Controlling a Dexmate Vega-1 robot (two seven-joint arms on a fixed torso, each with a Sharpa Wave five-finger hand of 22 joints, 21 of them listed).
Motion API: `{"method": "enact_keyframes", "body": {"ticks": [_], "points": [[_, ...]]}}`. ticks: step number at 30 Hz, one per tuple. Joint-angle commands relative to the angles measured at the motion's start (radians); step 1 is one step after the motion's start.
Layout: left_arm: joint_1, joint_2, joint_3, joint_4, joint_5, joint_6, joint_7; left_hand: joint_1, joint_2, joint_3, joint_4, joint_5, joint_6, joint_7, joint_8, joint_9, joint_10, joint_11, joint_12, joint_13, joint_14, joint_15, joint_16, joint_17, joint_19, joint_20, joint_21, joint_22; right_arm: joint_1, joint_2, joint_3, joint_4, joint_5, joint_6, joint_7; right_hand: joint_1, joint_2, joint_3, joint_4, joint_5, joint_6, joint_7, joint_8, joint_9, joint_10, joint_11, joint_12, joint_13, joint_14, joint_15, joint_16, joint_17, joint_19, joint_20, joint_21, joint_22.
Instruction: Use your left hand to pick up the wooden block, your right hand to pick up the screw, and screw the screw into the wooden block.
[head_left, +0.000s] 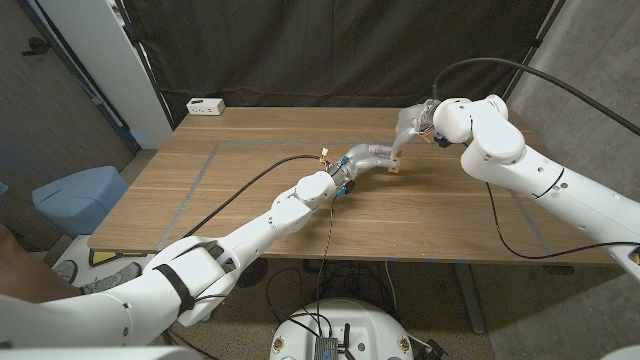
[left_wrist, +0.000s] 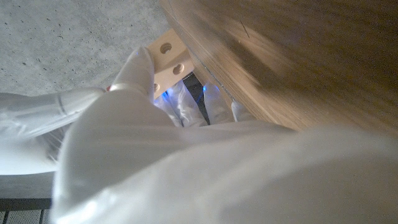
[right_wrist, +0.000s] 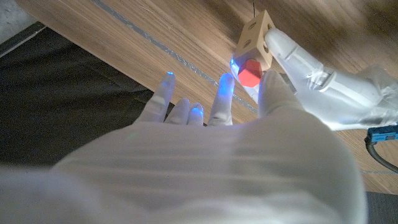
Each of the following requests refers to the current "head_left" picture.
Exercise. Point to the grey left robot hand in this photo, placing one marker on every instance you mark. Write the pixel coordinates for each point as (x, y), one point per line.
(360, 157)

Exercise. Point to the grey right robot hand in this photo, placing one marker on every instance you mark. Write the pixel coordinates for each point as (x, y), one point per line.
(415, 120)

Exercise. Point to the wooden block with holes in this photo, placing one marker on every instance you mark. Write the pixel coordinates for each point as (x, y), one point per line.
(395, 164)

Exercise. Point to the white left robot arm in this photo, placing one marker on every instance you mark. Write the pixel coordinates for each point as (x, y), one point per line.
(250, 240)

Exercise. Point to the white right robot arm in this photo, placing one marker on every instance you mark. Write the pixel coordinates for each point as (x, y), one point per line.
(540, 165)

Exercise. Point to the large wooden board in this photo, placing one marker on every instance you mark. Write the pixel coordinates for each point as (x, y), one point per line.
(250, 143)

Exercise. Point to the black backdrop curtain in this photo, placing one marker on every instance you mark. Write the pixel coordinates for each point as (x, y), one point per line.
(325, 50)

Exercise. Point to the black backdrop stand pole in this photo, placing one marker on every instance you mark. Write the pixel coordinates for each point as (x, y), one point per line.
(145, 65)
(532, 50)

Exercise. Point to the round black floor grille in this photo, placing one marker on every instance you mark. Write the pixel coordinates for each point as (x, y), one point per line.
(259, 272)

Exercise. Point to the white power strip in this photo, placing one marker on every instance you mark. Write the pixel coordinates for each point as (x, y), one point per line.
(205, 106)

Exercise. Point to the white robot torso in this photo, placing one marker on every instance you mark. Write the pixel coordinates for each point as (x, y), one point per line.
(360, 325)

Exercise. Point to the grey table leg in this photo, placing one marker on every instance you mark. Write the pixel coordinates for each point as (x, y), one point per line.
(470, 295)

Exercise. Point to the black antenna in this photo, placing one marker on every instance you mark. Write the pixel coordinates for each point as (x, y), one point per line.
(346, 336)

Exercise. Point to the grey electronics module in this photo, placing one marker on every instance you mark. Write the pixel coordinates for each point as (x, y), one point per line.
(326, 348)

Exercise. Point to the dark flat floor plate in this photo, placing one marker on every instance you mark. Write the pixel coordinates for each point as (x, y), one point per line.
(559, 269)

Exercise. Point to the black floor device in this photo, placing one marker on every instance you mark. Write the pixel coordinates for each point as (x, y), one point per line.
(435, 351)

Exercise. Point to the white cabinet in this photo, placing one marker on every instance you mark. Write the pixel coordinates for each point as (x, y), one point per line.
(110, 65)

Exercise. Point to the grey sneaker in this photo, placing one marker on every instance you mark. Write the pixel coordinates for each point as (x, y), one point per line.
(107, 281)
(65, 270)

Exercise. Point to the light blue stool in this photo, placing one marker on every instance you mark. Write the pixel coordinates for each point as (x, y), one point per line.
(80, 197)

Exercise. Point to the white floor platform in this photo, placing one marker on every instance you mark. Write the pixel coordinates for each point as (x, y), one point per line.
(75, 246)

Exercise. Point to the person's bare leg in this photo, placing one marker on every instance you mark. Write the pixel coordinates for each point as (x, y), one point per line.
(25, 280)

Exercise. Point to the dark wall rail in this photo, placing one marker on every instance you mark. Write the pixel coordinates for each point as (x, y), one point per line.
(75, 70)

